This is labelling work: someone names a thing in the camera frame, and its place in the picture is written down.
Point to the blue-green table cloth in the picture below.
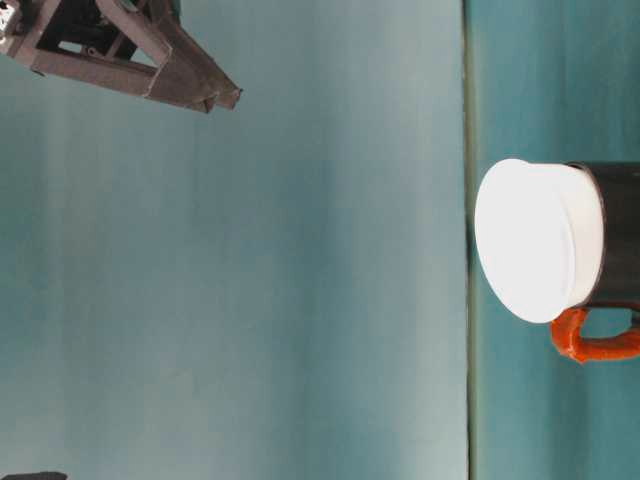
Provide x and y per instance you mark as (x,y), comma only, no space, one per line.
(525,425)

